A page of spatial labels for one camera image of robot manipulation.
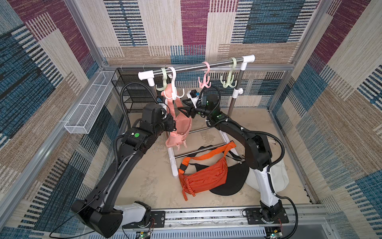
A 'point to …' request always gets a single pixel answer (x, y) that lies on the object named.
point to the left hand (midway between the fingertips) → (170, 116)
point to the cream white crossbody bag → (278, 178)
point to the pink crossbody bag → (181, 125)
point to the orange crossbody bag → (206, 178)
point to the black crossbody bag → (237, 177)
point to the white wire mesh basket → (82, 119)
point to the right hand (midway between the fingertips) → (183, 105)
